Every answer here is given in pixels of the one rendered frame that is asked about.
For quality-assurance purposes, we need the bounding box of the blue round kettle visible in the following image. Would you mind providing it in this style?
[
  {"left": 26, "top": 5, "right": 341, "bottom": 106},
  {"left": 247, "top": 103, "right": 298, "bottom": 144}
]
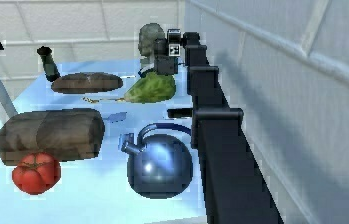
[{"left": 120, "top": 122, "right": 195, "bottom": 200}]

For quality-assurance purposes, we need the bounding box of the flat round brown bread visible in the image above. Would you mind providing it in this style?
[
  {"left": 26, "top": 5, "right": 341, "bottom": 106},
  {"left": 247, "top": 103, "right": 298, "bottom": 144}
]
[{"left": 50, "top": 71, "right": 125, "bottom": 95}]

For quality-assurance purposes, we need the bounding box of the small blue spatula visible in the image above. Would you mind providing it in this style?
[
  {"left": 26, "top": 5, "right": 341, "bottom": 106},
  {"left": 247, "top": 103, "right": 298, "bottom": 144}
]
[{"left": 103, "top": 111, "right": 128, "bottom": 124}]

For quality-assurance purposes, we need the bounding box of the red tomato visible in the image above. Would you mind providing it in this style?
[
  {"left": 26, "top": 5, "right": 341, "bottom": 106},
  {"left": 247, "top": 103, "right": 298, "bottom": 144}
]
[{"left": 11, "top": 151, "right": 62, "bottom": 196}]

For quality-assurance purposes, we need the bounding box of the brown bread loaf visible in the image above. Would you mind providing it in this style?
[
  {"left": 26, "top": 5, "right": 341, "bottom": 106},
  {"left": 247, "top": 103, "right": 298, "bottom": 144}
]
[{"left": 0, "top": 107, "right": 107, "bottom": 167}]

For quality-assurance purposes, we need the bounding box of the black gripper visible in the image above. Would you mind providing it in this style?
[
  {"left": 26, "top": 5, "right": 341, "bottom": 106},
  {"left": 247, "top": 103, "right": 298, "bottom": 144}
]
[{"left": 137, "top": 37, "right": 180, "bottom": 79}]

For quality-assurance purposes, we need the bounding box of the black flat bar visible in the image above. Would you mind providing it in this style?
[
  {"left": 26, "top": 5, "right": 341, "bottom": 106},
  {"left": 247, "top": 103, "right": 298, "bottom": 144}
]
[{"left": 166, "top": 107, "right": 194, "bottom": 120}]

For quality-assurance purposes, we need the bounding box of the thin golden fork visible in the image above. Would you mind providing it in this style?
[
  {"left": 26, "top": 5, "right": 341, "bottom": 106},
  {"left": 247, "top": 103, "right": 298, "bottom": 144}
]
[{"left": 82, "top": 96, "right": 127, "bottom": 104}]

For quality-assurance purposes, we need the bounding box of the dark green bottle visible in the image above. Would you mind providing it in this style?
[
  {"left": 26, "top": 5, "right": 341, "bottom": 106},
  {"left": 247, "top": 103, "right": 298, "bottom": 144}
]
[{"left": 36, "top": 45, "right": 62, "bottom": 83}]

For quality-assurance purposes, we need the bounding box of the green lettuce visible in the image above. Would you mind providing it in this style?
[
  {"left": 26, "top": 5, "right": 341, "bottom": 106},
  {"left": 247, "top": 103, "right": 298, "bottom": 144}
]
[{"left": 124, "top": 71, "right": 177, "bottom": 104}]

